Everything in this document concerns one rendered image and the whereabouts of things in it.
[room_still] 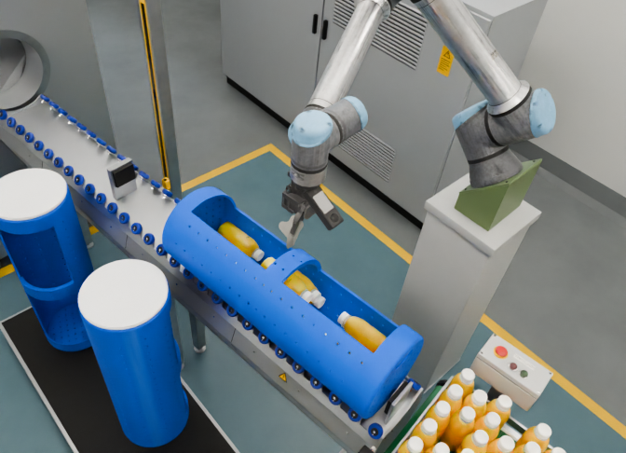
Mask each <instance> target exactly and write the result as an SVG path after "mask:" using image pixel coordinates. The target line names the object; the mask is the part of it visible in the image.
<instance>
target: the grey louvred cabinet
mask: <svg viewBox="0 0 626 453"><path fill-rule="evenodd" d="M461 1H462V2H463V4H464V5H465V6H466V8H467V9H468V11H469V12H470V14H471V15H472V17H473V18H474V19H475V20H476V21H477V23H478V24H479V25H480V27H481V28H482V30H483V31H484V33H485V34H486V36H487V37H488V38H489V40H490V41H491V43H492V44H493V45H494V47H495V48H496V50H497V52H498V53H499V54H500V56H501V57H502V59H503V60H504V61H505V63H506V64H507V65H508V66H509V68H510V69H511V71H512V72H513V73H514V75H515V76H516V78H517V77H518V75H519V73H520V70H521V68H522V65H523V63H524V59H525V56H526V54H527V51H528V50H529V47H530V45H531V42H532V40H533V37H534V34H535V32H536V29H537V27H538V24H539V21H540V19H541V16H542V14H543V11H544V9H545V6H546V5H547V2H548V0H461ZM220 4H221V31H222V59H223V73H224V74H225V75H226V76H227V83H228V84H230V85H231V86H232V87H234V88H235V89H236V90H238V91H239V92H240V93H242V94H243V95H244V96H246V97H247V98H248V99H250V100H251V101H252V102H254V103H255V104H257V105H258V106H259V107H260V108H262V109H263V110H264V111H266V112H267V113H268V114H269V115H271V116H272V117H273V118H275V119H276V120H277V121H278V122H280V123H281V124H282V125H283V126H285V127H286V128H287V129H288V128H289V127H290V126H291V124H292V123H293V122H294V120H295V119H296V117H297V116H298V115H300V114H301V113H303V111H304V109H305V107H306V105H307V104H308V102H309V100H310V98H311V96H312V94H313V92H314V90H315V88H316V86H317V85H318V83H319V81H320V78H321V76H322V74H323V72H324V70H325V68H326V66H327V64H328V62H329V61H330V59H331V57H332V56H333V53H334V51H335V49H336V47H337V45H338V43H339V41H340V39H341V37H342V35H343V33H344V31H345V29H346V28H347V25H348V23H349V21H350V19H351V17H352V15H353V13H354V11H355V7H354V0H220ZM347 96H352V97H355V98H357V99H358V100H360V101H361V102H362V104H363V105H364V107H365V109H366V111H367V115H368V121H367V124H366V126H365V127H364V128H363V129H362V130H361V131H360V132H357V133H355V134H354V135H352V136H351V137H349V138H348V139H346V140H345V141H344V142H342V143H341V144H339V145H338V146H337V147H335V148H333V149H332V150H330V152H329V156H328V159H329V160H330V161H331V162H332V163H333V164H335V165H336V166H337V167H339V168H340V169H341V170H343V171H344V172H346V173H347V174H348V175H350V176H351V177H352V178H353V179H355V180H356V181H357V182H359V183H360V184H361V185H363V186H364V187H366V188H367V189H368V190H370V191H371V192H372V193H374V194H375V195H376V196H377V197H379V198H380V199H381V200H383V201H384V202H385V203H386V204H387V205H389V206H390V207H391V208H393V209H394V210H395V211H397V212H398V213H399V214H401V215H402V216H403V217H405V218H406V219H407V220H409V221H410V222H411V223H413V224H414V225H415V226H417V227H418V228H420V229H422V226H423V224H424V221H425V218H426V215H427V212H428V211H427V210H426V209H425V208H424V206H425V203H426V200H428V199H430V198H431V197H433V196H435V195H436V194H438V193H439V192H441V191H442V190H444V189H445V188H446V187H448V186H449V185H451V184H452V183H454V182H455V181H457V180H459V179H460V178H462V177H463V176H465V175H466V174H468V173H469V172H470V166H469V163H468V161H467V159H466V156H465V154H464V151H463V149H462V147H461V144H460V142H459V140H458V138H457V135H456V132H455V128H454V125H453V122H452V119H453V117H454V116H455V115H457V114H458V113H460V112H462V111H464V110H465V109H467V108H469V107H471V106H473V105H474V104H476V103H479V102H482V101H484V100H486V99H485V98H484V96H483V95H482V93H481V92H480V91H479V89H478V88H477V87H476V85H475V84H474V83H473V81H472V80H471V79H470V77H469V76H468V74H467V73H466V72H465V70H464V69H463V68H462V67H461V65H460V64H459V63H458V61H457V60H456V58H455V57H454V56H453V54H452V53H451V52H450V50H449V49H448V48H447V46H446V45H445V44H444V43H443V41H442V40H441V39H440V38H439V36H438V35H437V34H436V33H435V31H434V30H433V29H432V27H431V26H430V25H429V23H428V22H427V20H426V19H425V18H424V16H423V15H422V14H421V12H420V11H419V10H418V8H417V7H416V6H415V5H414V4H413V3H412V2H411V1H410V0H401V1H400V3H399V4H398V5H396V6H395V7H394V8H393V10H392V11H391V12H390V15H389V17H388V18H387V19H386V20H385V21H382V22H380V24H379V27H378V29H377V31H376V33H375V35H374V38H373V41H372V43H371V45H370V46H369V48H368V50H367V52H366V54H365V57H364V59H363V61H362V63H361V66H360V68H359V70H358V73H357V74H356V76H355V78H354V80H353V82H352V84H351V86H350V89H349V91H348V93H347ZM347 96H346V97H347Z"/></svg>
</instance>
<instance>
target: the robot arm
mask: <svg viewBox="0 0 626 453"><path fill-rule="evenodd" d="M400 1H401V0H354V7H355V11H354V13H353V15H352V17H351V19H350V21H349V23H348V25H347V28H346V29H345V31H344V33H343V35H342V37H341V39H340V41H339V43H338V45H337V47H336V49H335V51H334V53H333V56H332V57H331V59H330V61H329V62H328V64H327V66H326V68H325V70H324V72H323V74H322V76H321V78H320V81H319V83H318V85H317V86H316V88H315V90H314V92H313V94H312V96H311V98H310V100H309V102H308V104H307V105H306V107H305V109H304V111H303V113H301V114H300V115H298V116H297V117H296V119H295V120H294V122H293V123H292V124H291V126H290V127H289V130H288V136H289V140H290V142H291V144H292V152H291V167H290V170H289V171H288V176H289V177H291V179H292V183H291V184H290V185H287V186H286V189H285V190H284V191H283V192H282V201H281V207H283V208H284V209H286V210H287V211H288V212H289V213H291V214H294V213H296V215H293V216H292V217H291V218H290V220H289V221H288V222H283V221H282V222H280V223H279V229H280V230H281V231H282V233H283V234H284V235H285V236H286V237H287V243H286V248H287V249H289V248H291V247H292V246H294V244H295V241H296V239H297V238H298V234H299V232H300V231H301V229H302V228H303V226H304V223H303V221H304V218H305V219H308V218H310V217H311V216H312V215H314V214H315V213H316V214H317V216H318V217H319V219H320V220H321V222H322V223H323V224H324V225H325V226H326V228H327V229H328V230H329V231H331V230H332V229H334V228H335V227H337V226H338V225H340V224H341V223H342V222H343V221H344V218H343V217H342V216H341V214H340V213H339V211H337V210H336V208H335V207H334V205H333V204H332V202H331V201H330V200H329V198H328V197H327V195H326V194H325V193H324V191H323V190H322V188H321V187H320V184H322V183H323V182H324V180H325V178H326V172H327V163H328V156H329V152H330V150H332V149H333V148H335V147H337V146H338V145H339V144H341V143H342V142H344V141H345V140H346V139H348V138H349V137H351V136H352V135H354V134H355V133H357V132H360V131H361V130H362V129H363V128H364V127H365V126H366V124H367V121H368V115H367V111H366V109H365V107H364V105H363V104H362V102H361V101H360V100H358V99H357V98H355V97H352V96H347V93H348V91H349V89H350V86H351V84H352V82H353V80H354V78H355V76H356V74H357V73H358V70H359V68H360V66H361V63H362V61H363V59H364V57H365V54H366V52H367V50H368V48H369V46H370V45H371V43H372V41H373V38H374V35H375V33H376V31H377V29H378V27H379V24H380V22H382V21H385V20H386V19H387V18H388V17H389V15H390V12H391V11H392V10H393V8H394V7H395V6H396V5H398V4H399V3H400ZM410 1H411V2H412V3H413V4H414V5H415V6H416V7H417V8H418V10H419V11H420V12H421V14H422V15H423V16H424V18H425V19H426V20H427V22H428V23H429V25H430V26H431V27H432V29H433V30H434V31H435V33H436V34H437V35H438V36H439V38H440V39H441V40H442V41H443V43H444V44H445V45H446V46H447V48H448V49H449V50H450V52H451V53H452V54H453V56H454V57H455V58H456V60H457V61H458V63H459V64H460V65H461V67H462V68H463V69H464V70H465V72H466V73H467V74H468V76H469V77H470V79H471V80H472V81H473V83H474V84H475V85H476V87H477V88H478V89H479V91H480V92H481V93H482V95H483V96H484V98H485V99H486V100H484V101H482V102H479V103H476V104H474V105H473V106H471V107H469V108H467V109H465V110H464V111H462V112H460V113H458V114H457V115H455V116H454V117H453V119H452V122H453V125H454V128H455V132H456V135H457V138H458V140H459V142H460V144H461V147H462V149H463V151H464V154H465V156H466V159H467V161H468V163H469V182H470V184H471V187H474V188H479V187H485V186H489V185H494V184H497V183H500V182H502V181H505V180H507V179H509V178H511V177H512V176H514V175H515V174H517V173H519V172H520V171H521V170H522V169H523V165H522V162H521V161H520V160H519V159H518V158H517V157H516V156H515V155H514V154H513V153H512V152H511V151H510V148H509V144H515V143H519V142H522V141H526V140H530V139H534V138H538V137H540V136H542V135H545V134H548V133H549V132H551V130H552V129H553V127H554V124H555V119H556V117H555V116H556V110H555V104H554V101H553V98H552V97H551V95H550V93H549V92H548V91H547V90H546V89H535V90H533V89H532V88H531V86H530V85H529V83H528V82H527V81H524V80H518V79H517V78H516V76H515V75H514V73H513V72H512V71H511V69H510V68H509V66H508V65H507V64H506V63H505V61H504V60H503V59H502V57H501V56H500V54H499V53H498V52H497V50H496V48H495V47H494V45H493V44H492V43H491V41H490V40H489V38H488V37H487V36H486V34H485V33H484V31H483V30H482V28H481V27H480V25H479V24H478V23H477V21H476V20H475V19H474V18H473V17H472V15H471V14H470V12H469V11H468V9H467V8H466V6H465V5H464V4H463V2H462V1H461V0H410ZM346 96H347V97H346ZM287 190H288V191H287ZM283 199H284V202H283Z"/></svg>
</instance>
